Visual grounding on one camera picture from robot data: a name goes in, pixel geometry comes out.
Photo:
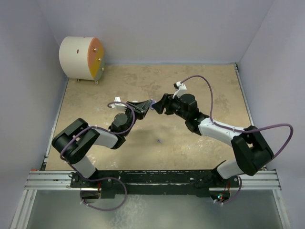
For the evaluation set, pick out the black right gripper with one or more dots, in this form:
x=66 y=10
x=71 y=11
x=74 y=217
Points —
x=166 y=102

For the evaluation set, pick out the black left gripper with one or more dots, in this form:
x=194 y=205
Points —
x=141 y=107

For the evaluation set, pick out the purple charging case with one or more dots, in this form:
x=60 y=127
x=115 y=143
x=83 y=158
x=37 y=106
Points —
x=151 y=105

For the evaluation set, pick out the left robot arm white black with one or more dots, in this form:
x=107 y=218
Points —
x=74 y=142

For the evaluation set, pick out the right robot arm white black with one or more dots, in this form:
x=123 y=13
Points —
x=251 y=150

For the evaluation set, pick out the white cylinder orange face fixture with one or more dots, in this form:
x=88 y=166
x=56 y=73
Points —
x=82 y=58

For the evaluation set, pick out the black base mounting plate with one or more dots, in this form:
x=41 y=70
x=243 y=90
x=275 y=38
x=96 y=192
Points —
x=200 y=183

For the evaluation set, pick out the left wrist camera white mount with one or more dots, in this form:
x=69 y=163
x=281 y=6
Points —
x=118 y=105

